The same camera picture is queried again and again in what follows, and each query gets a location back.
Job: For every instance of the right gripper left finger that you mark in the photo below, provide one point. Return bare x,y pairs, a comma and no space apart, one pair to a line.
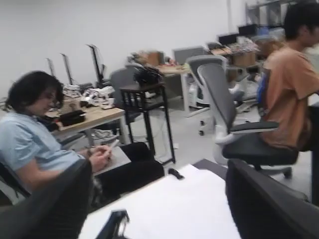
45,214

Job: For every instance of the person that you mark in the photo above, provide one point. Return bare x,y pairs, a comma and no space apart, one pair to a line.
27,144
286,94

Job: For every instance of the black box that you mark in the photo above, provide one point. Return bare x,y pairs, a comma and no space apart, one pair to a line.
72,118

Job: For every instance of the wooden top desk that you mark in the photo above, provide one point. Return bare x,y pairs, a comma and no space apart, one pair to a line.
99,116

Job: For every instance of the grey mesh office chair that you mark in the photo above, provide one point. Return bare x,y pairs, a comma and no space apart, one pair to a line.
221,99

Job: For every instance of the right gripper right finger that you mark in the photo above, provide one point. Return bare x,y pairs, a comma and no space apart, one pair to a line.
269,209

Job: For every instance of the black side table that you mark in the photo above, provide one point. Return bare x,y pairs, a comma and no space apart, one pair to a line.
142,89

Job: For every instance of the cardboard box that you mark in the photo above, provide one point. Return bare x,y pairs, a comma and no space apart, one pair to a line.
244,59

